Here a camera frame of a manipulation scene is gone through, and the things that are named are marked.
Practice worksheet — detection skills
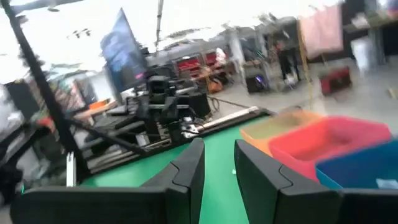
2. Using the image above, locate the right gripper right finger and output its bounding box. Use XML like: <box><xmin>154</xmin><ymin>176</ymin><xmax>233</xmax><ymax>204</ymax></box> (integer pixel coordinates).
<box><xmin>234</xmin><ymin>139</ymin><xmax>398</xmax><ymax>224</ymax></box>

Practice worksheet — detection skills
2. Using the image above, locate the black diagonal frame strut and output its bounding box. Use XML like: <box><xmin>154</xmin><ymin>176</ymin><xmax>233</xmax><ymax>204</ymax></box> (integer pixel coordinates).
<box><xmin>0</xmin><ymin>0</ymin><xmax>90</xmax><ymax>183</ymax></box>

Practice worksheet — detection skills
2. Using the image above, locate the yellow extension cable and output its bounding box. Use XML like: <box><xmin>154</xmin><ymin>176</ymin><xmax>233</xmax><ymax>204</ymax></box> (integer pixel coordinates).
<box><xmin>295</xmin><ymin>20</ymin><xmax>314</xmax><ymax>110</ymax></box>

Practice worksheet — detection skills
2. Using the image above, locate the blue plastic bin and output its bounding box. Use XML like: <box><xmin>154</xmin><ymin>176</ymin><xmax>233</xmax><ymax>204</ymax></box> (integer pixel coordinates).
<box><xmin>315</xmin><ymin>139</ymin><xmax>398</xmax><ymax>190</ymax></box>

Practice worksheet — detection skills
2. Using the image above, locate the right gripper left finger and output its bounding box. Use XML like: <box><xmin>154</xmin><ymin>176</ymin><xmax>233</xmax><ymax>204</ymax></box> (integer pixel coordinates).
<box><xmin>11</xmin><ymin>138</ymin><xmax>206</xmax><ymax>224</ymax></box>

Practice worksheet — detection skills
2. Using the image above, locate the pink curtain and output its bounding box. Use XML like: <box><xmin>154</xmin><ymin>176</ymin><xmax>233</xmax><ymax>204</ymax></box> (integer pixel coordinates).
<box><xmin>298</xmin><ymin>3</ymin><xmax>345</xmax><ymax>60</ymax></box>

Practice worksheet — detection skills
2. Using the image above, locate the red storage bins shelf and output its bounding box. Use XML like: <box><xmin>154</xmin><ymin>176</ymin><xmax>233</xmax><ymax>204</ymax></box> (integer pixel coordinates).
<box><xmin>175</xmin><ymin>51</ymin><xmax>218</xmax><ymax>74</ymax></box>

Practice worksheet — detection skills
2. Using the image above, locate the person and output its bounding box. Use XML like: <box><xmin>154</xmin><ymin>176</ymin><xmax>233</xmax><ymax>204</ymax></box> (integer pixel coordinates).
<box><xmin>275</xmin><ymin>39</ymin><xmax>302</xmax><ymax>82</ymax></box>

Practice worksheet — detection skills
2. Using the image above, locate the black table frame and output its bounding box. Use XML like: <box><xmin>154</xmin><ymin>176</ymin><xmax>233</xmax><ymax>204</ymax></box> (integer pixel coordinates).
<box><xmin>67</xmin><ymin>107</ymin><xmax>274</xmax><ymax>187</ymax></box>

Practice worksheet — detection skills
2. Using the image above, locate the orange plastic bin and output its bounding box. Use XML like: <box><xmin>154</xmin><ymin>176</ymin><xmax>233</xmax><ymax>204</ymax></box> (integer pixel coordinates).
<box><xmin>239</xmin><ymin>110</ymin><xmax>324</xmax><ymax>156</ymax></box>

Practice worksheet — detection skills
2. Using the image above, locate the red and black box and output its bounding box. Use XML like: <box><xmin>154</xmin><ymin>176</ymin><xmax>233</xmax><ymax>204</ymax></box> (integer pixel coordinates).
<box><xmin>319</xmin><ymin>66</ymin><xmax>353</xmax><ymax>96</ymax></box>

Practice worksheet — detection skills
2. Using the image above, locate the black computer case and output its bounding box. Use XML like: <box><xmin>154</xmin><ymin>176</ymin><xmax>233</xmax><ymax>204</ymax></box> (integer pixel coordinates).
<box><xmin>245</xmin><ymin>67</ymin><xmax>271</xmax><ymax>94</ymax></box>

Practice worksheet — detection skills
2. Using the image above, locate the large flat display screen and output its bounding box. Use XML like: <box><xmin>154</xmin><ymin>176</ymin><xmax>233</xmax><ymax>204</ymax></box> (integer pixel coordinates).
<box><xmin>99</xmin><ymin>7</ymin><xmax>149</xmax><ymax>93</ymax></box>

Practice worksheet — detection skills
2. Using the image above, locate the pink plastic bin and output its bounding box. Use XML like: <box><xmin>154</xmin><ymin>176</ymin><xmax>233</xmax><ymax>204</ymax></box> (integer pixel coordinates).
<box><xmin>269</xmin><ymin>115</ymin><xmax>392</xmax><ymax>183</ymax></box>

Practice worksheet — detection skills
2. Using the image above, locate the wooden table side board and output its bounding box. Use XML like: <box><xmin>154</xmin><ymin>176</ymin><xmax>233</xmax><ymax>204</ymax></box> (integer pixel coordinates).
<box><xmin>183</xmin><ymin>105</ymin><xmax>261</xmax><ymax>138</ymax></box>

